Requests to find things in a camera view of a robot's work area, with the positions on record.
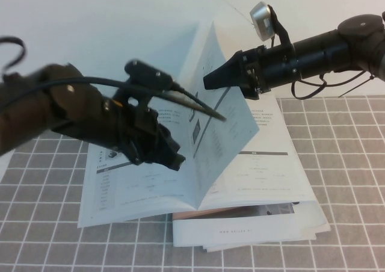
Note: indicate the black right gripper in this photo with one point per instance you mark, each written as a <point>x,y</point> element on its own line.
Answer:
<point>267,67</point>

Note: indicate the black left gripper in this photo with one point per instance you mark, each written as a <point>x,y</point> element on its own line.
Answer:
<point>141,136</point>

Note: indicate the white product catalogue book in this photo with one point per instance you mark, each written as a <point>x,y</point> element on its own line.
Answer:
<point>264,169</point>

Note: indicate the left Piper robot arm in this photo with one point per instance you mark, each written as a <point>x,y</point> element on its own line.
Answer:
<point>30,109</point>

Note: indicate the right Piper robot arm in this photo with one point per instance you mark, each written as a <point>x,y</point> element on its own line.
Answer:
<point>331,52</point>

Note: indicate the white booklet with web address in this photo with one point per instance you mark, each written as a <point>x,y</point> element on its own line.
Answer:
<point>234,236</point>

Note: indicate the booklet with photo cover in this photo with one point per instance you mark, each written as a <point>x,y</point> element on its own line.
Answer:
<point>261,210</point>

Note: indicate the thin white booklet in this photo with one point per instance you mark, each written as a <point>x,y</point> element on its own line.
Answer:
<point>258,246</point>

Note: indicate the black zip tie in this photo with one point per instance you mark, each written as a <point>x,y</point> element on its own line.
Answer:
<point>358,86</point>

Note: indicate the thick white booklet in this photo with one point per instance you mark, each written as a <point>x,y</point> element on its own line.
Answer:
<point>312,221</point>

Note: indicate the grey white-checked tablecloth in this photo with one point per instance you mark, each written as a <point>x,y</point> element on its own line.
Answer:
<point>355,178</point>

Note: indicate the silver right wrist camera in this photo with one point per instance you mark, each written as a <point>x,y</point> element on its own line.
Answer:
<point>261,20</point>

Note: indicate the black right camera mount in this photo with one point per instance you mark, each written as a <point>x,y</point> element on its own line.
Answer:
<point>282,32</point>

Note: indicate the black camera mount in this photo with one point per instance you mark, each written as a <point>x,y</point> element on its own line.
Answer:
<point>147,73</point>
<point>282,32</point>

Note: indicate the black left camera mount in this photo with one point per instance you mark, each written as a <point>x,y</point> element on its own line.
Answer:
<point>147,73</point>

